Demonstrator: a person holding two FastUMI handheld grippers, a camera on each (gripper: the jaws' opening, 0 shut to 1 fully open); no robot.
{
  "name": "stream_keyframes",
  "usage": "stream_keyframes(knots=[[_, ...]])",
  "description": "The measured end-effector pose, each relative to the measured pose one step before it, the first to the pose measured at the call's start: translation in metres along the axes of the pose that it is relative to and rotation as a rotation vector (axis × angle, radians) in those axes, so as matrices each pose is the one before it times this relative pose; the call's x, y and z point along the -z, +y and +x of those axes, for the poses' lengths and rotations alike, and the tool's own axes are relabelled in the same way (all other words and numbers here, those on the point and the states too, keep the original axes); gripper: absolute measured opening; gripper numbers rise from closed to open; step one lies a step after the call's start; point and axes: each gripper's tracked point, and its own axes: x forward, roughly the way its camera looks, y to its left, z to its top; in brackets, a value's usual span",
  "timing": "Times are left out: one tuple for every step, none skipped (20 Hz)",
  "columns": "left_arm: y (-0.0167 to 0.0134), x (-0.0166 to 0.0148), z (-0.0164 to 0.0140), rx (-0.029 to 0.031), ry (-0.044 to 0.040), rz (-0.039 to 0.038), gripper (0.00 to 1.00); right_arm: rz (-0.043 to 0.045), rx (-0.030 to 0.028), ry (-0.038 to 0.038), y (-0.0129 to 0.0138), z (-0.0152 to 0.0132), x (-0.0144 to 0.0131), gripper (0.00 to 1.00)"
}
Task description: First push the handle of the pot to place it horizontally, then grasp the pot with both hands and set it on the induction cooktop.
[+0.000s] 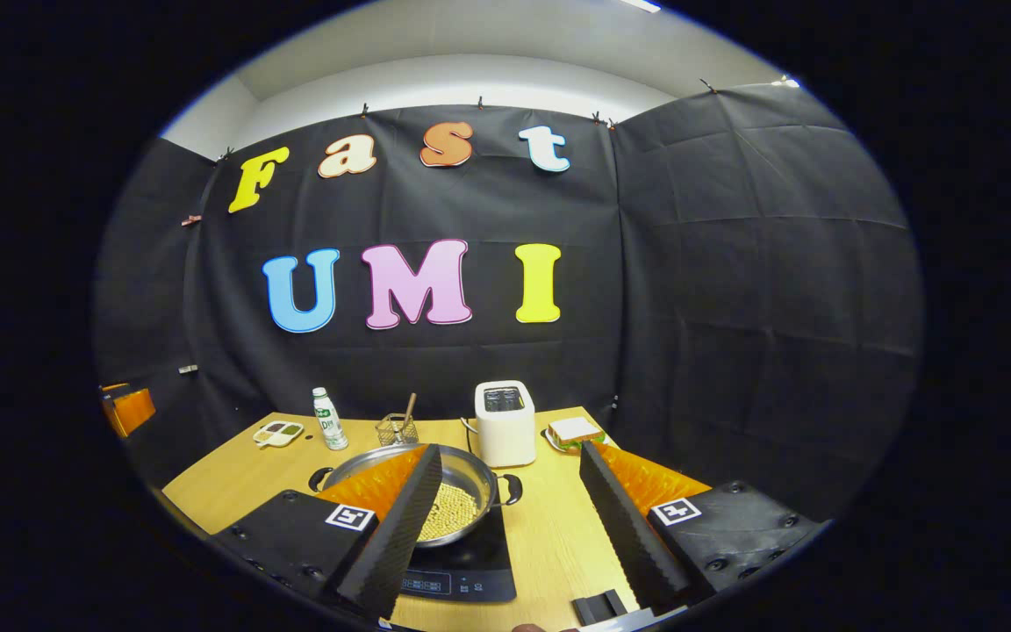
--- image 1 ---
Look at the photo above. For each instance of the white toaster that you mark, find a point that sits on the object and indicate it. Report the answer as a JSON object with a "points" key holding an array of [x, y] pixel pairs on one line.
{"points": [[505, 434]]}

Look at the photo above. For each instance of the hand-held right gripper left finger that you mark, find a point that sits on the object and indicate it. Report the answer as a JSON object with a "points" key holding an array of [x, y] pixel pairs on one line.
{"points": [[400, 535]]}

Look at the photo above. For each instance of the black induction cooktop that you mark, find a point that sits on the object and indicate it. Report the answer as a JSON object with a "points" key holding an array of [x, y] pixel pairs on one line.
{"points": [[479, 570]]}

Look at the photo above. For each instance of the divided dish of beans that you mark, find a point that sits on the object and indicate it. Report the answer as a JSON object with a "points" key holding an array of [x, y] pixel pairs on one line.
{"points": [[278, 434]]}

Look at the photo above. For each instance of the steel pot with beans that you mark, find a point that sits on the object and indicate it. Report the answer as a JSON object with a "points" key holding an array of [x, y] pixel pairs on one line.
{"points": [[462, 500]]}

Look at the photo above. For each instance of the sandwich with lettuce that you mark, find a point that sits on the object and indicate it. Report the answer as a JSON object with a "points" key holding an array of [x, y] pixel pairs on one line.
{"points": [[576, 430]]}

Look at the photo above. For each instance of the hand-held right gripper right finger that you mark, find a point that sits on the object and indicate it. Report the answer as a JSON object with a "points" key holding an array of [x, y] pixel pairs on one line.
{"points": [[620, 527]]}

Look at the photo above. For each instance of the ceiling light strip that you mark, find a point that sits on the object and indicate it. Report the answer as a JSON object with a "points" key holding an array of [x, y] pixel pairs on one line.
{"points": [[786, 82], [641, 4]]}

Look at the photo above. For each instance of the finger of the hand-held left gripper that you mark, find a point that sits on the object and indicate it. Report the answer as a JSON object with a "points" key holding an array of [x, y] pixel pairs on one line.
{"points": [[130, 411]]}

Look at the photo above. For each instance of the white drink bottle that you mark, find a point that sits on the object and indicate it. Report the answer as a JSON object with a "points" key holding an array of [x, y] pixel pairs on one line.
{"points": [[330, 426]]}

